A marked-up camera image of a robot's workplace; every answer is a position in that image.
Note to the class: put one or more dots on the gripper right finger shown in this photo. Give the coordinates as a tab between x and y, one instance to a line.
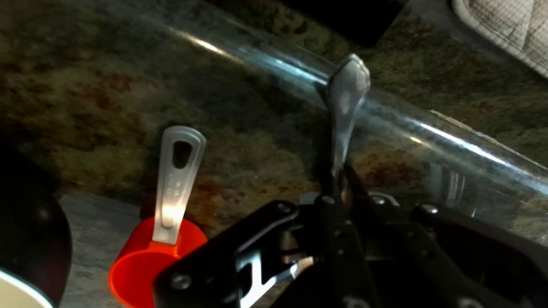
462	252

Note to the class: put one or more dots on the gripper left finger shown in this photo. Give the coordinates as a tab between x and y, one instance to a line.
239	239

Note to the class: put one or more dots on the white quilted mat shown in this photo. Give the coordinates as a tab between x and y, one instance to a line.
513	25

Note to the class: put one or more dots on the clear lunchbox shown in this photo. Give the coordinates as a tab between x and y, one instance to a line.
454	139

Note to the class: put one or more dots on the black bowl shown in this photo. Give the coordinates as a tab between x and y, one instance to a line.
30	226

